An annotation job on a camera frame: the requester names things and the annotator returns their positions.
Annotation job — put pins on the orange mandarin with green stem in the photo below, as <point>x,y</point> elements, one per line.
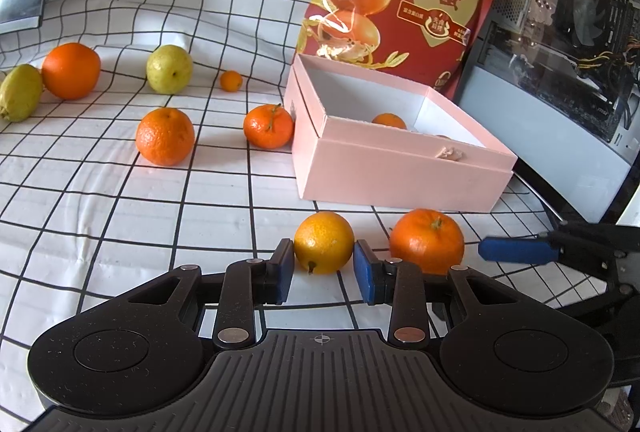
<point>267,127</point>

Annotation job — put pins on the pink cardboard box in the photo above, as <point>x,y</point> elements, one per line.
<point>400,177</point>

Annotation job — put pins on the green pear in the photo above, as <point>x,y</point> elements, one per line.
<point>21,92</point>

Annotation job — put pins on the computer case with glass panel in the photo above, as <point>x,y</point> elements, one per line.
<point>525,112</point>

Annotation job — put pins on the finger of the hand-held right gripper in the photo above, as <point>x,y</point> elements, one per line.
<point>515,249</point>
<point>612,302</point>

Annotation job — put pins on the white checked tablecloth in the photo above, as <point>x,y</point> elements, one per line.
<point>100,212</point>

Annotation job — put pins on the large orange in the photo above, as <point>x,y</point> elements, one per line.
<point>71,71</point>

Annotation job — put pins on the yellow-green pear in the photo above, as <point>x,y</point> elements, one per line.
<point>169,68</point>

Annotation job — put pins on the yellow orange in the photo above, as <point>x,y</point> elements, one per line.
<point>324,242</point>

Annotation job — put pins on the small kumquat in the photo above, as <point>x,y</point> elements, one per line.
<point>231,81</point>

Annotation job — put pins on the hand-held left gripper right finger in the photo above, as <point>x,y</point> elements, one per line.
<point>364,274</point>

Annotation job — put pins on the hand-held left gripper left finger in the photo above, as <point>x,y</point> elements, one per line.
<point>284,272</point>

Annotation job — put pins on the red snack bag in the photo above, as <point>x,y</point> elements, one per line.
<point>395,37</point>

